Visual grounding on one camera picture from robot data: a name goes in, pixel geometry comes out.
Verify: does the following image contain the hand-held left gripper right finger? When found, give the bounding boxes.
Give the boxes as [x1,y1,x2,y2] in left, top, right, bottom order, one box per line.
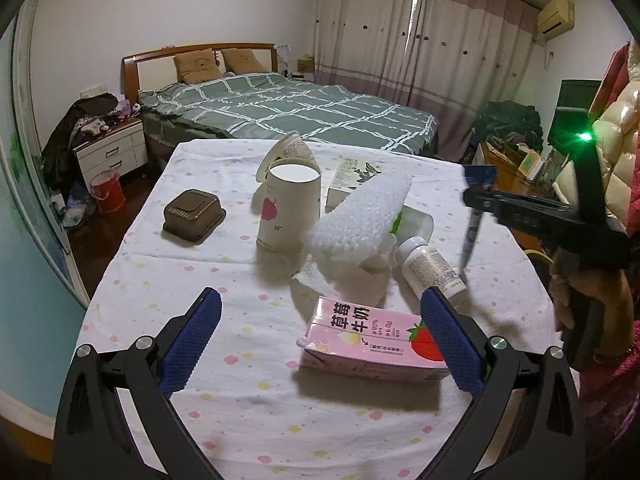
[420,287,588,480]

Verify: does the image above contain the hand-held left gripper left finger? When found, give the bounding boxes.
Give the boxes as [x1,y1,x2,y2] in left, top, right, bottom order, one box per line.
[52,287,223,480]

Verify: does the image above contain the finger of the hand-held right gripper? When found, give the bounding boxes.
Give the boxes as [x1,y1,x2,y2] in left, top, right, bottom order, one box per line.
[462,165,503,213]
[459,207,485,270]

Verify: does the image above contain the white pill bottle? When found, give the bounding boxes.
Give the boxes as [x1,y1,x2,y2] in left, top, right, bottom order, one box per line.
[395,236,467,306]

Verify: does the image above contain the clear jar with green band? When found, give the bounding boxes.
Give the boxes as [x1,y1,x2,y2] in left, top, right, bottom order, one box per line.
[390,204,435,241]

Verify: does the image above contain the pink milk carton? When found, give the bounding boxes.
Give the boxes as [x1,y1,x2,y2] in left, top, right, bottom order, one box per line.
[299,296,451,386]

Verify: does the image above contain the brown plastic food container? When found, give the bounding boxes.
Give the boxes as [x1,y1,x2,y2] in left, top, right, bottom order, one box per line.
[162,189,227,243]

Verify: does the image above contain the tall white paper cup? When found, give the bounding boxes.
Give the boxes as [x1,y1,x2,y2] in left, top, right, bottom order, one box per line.
[256,159,322,252]

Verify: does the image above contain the person's right forearm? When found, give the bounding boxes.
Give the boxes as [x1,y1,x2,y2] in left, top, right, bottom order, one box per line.
[577,317,640,463]

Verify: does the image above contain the person's right hand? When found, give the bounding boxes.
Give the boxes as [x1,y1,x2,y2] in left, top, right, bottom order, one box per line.
[549,255,636,361]

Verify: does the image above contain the wooden desk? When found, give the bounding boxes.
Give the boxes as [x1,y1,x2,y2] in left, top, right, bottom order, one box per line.
[477,142,571,201]

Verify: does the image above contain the pale green box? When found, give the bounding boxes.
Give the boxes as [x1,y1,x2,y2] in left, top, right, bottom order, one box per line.
[517,152,546,178]

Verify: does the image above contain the dark clothes pile on desk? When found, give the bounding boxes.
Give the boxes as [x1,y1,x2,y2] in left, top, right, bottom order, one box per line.
[470,101,545,161]

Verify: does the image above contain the black monitor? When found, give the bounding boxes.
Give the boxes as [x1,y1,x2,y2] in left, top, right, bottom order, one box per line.
[547,79,603,148]

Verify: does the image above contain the pale pink curtain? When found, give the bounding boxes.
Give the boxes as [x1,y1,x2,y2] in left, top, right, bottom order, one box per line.
[315,0,543,161]

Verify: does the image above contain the cream puffer jacket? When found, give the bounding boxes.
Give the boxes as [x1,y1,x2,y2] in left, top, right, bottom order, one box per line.
[555,42,640,241]

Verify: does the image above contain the flower print carton box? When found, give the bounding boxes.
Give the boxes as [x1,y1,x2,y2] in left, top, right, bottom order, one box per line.
[325,156,386,213]

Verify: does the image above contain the red bucket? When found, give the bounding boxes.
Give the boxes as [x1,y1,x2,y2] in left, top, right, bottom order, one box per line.
[89,170,127,215]

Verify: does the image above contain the small striped paper cup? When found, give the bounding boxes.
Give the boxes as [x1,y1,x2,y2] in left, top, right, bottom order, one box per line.
[256,131,317,183]

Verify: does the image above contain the bed with green plaid quilt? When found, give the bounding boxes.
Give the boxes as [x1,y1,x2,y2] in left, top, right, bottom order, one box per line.
[137,72,441,156]

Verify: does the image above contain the white nightstand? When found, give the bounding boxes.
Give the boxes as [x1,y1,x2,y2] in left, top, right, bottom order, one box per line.
[72,117,148,188]

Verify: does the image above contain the pale blue wardrobe door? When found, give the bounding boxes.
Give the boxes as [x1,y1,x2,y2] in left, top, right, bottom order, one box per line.
[0,0,93,426]

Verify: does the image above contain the dark clothes pile beside nightstand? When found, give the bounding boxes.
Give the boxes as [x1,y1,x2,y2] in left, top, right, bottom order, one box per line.
[42,92,143,196]

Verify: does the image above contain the plain brown pillow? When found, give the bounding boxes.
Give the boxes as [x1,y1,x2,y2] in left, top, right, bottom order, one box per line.
[221,48,271,75]

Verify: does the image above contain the brown pillow with face print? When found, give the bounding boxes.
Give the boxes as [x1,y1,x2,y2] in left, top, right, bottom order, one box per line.
[173,51,223,85]

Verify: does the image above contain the wooden headboard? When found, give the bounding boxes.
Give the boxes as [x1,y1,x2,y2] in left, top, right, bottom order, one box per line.
[122,42,278,106]

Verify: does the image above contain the wall air conditioner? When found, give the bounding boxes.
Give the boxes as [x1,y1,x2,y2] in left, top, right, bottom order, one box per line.
[535,0,576,43]

